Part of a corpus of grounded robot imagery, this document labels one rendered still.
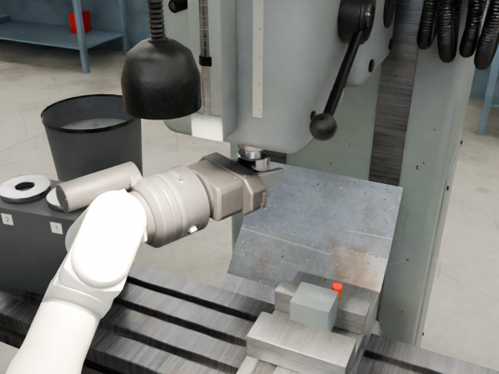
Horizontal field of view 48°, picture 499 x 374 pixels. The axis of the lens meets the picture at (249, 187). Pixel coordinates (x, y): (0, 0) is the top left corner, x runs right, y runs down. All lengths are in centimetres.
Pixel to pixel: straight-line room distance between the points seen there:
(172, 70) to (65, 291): 26
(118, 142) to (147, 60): 217
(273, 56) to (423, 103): 51
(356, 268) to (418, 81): 39
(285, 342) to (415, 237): 46
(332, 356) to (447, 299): 183
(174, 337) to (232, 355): 11
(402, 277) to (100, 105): 212
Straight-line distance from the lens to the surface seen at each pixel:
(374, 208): 115
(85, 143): 264
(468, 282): 276
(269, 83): 63
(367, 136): 112
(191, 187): 69
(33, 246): 108
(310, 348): 83
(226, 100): 62
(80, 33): 550
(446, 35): 86
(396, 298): 130
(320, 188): 118
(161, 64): 49
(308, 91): 63
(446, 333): 246
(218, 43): 60
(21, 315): 112
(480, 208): 336
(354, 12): 69
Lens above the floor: 160
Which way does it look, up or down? 29 degrees down
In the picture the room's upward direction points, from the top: straight up
